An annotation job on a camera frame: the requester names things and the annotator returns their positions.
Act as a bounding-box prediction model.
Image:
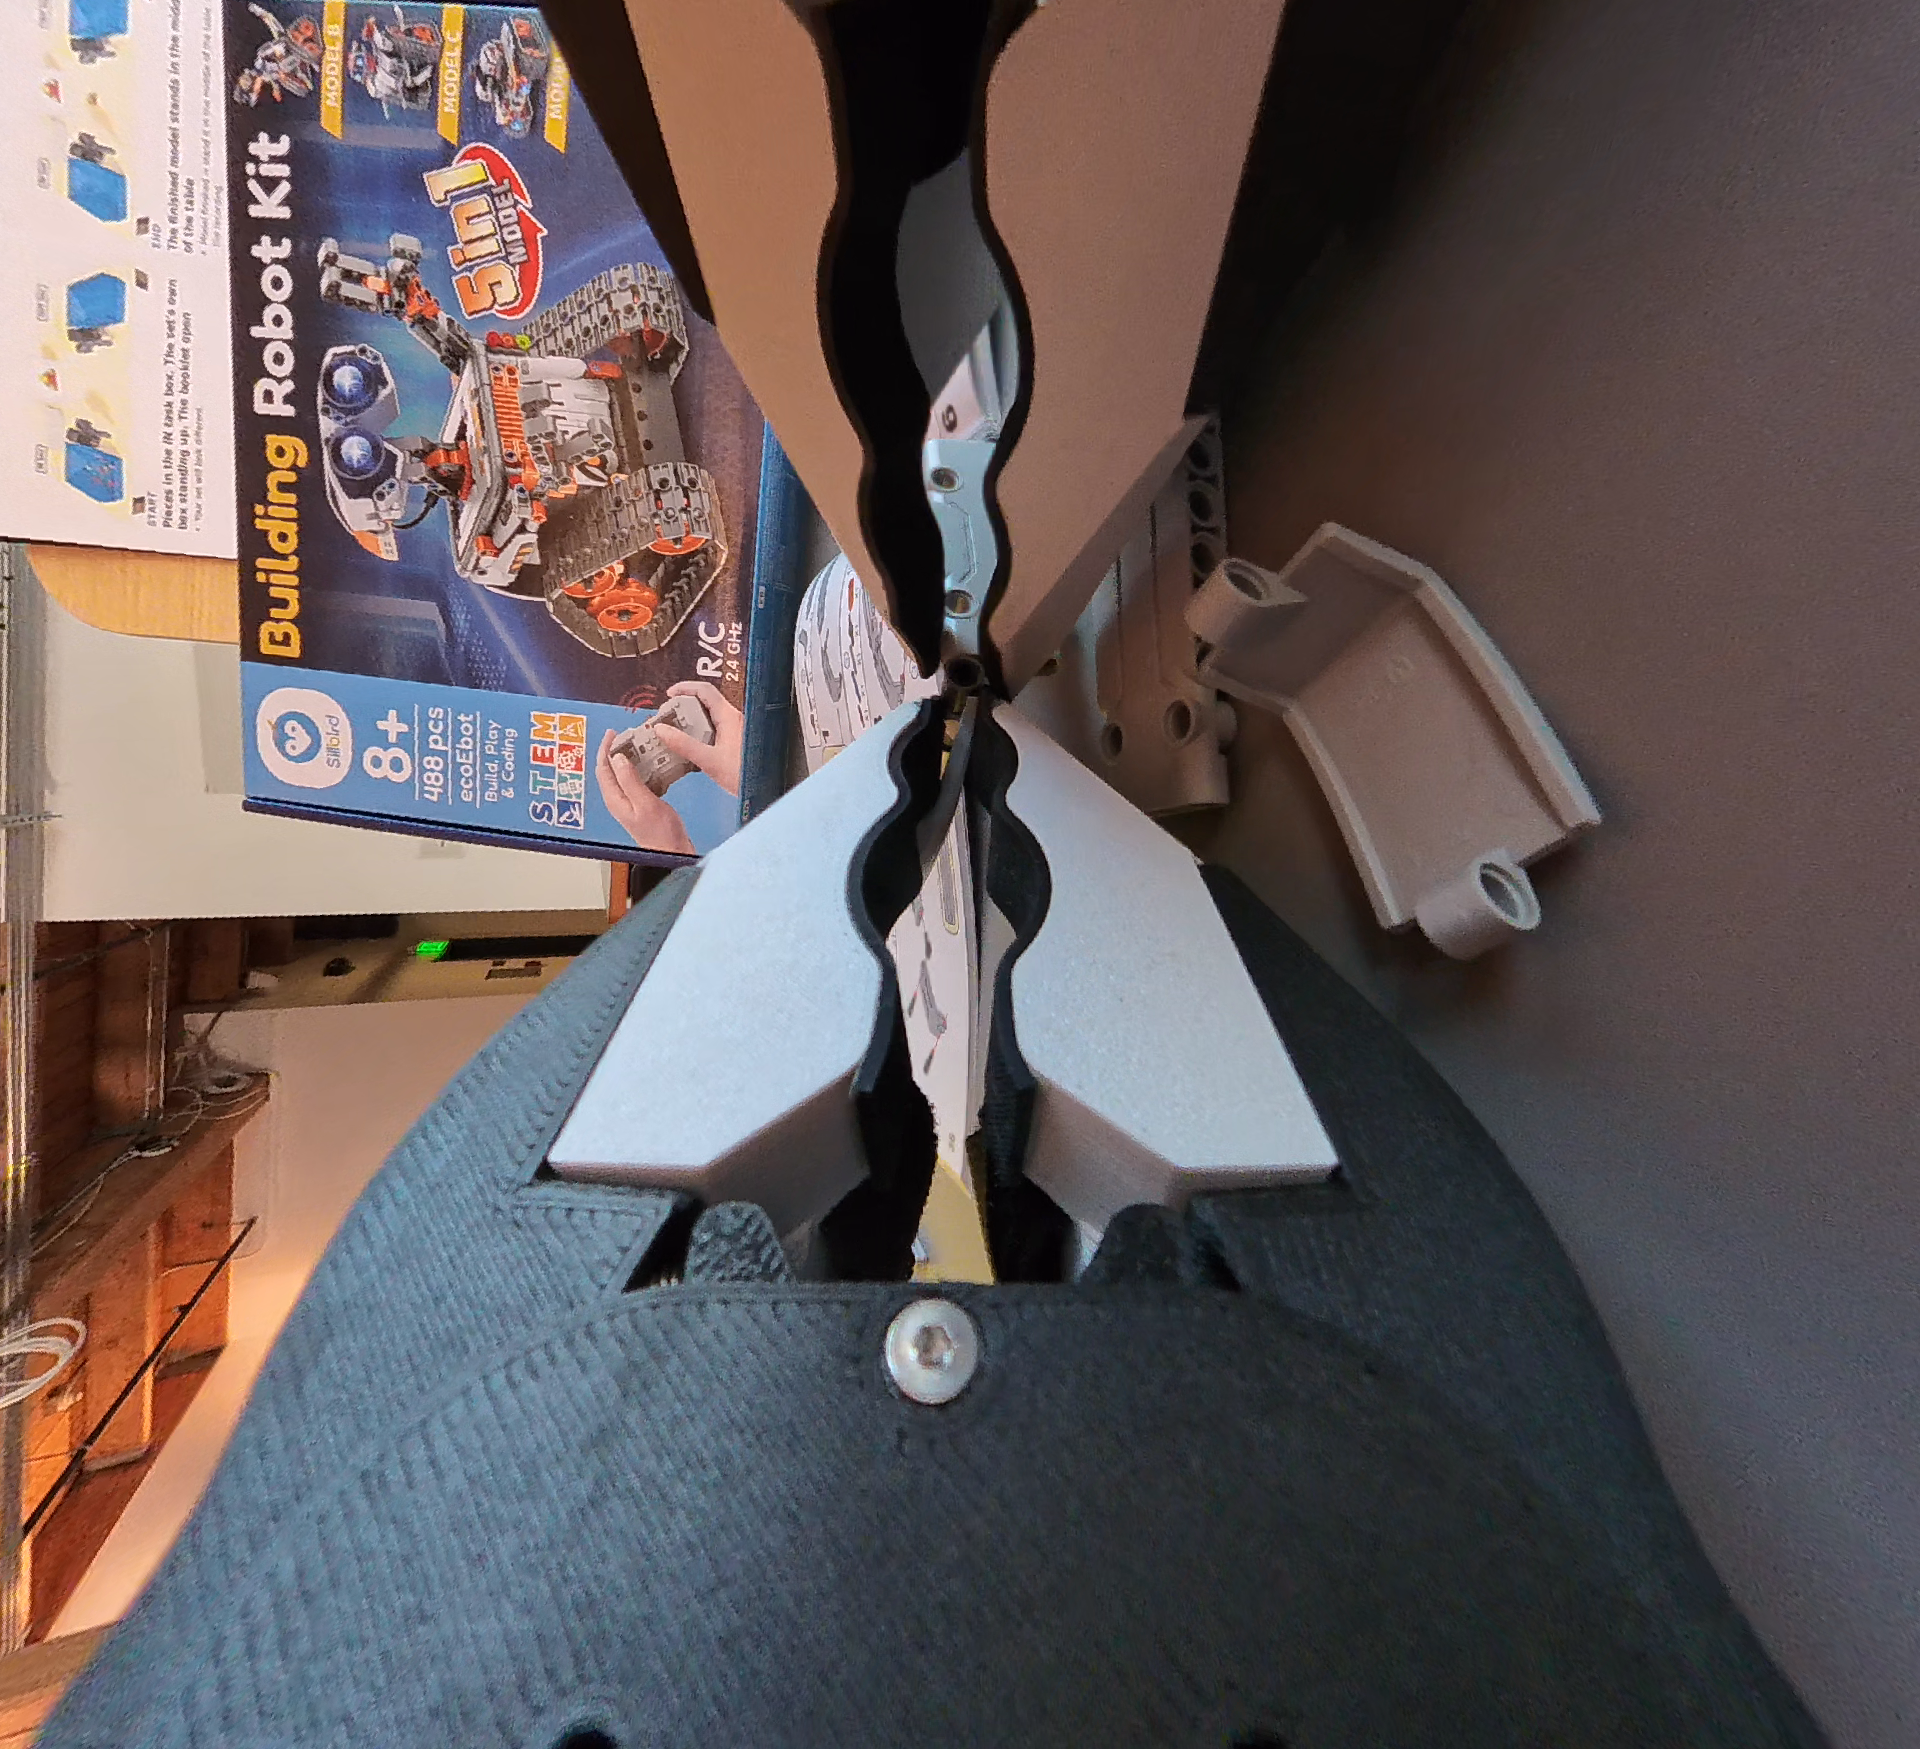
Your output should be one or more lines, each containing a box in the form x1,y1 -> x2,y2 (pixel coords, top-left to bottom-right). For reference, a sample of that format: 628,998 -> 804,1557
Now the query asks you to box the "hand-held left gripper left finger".
548,699 -> 939,1278

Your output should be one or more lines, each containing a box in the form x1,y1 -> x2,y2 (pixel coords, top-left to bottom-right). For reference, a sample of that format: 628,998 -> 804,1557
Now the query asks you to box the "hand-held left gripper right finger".
971,699 -> 1341,1278

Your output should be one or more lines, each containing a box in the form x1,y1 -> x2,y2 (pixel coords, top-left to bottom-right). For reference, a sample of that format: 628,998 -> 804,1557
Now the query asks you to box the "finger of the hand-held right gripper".
976,0 -> 1312,698
592,0 -> 1003,678

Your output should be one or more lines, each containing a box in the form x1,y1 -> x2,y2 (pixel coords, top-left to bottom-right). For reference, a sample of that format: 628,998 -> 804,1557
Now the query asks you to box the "short grey toy panel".
919,377 -> 1030,672

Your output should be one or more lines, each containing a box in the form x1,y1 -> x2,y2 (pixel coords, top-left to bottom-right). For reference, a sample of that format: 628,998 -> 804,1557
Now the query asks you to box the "white printed task sheet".
0,0 -> 513,561

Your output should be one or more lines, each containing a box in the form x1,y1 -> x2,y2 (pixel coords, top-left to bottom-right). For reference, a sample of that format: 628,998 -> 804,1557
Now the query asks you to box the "grey desk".
735,0 -> 1920,1749

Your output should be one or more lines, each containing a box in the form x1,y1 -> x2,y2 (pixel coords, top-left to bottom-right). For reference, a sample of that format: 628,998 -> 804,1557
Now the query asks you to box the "black electronic box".
285,908 -> 663,1001

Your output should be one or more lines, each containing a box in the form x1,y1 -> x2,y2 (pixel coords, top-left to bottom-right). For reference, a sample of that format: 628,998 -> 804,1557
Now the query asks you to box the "white instruction booklet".
789,557 -> 992,1285

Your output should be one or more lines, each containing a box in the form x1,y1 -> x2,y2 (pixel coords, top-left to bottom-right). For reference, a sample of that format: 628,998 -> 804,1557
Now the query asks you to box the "long grey toy panel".
1051,412 -> 1248,816

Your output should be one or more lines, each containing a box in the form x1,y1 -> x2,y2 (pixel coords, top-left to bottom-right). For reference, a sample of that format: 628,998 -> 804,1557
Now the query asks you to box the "curved grey toy panel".
1189,523 -> 1605,960

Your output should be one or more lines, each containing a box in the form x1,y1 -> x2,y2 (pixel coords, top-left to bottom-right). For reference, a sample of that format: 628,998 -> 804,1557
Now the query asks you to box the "blue toy robot box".
219,0 -> 843,866

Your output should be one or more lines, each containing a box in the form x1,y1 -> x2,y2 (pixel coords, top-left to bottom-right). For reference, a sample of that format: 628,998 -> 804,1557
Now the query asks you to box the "wooden board stand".
30,541 -> 251,648

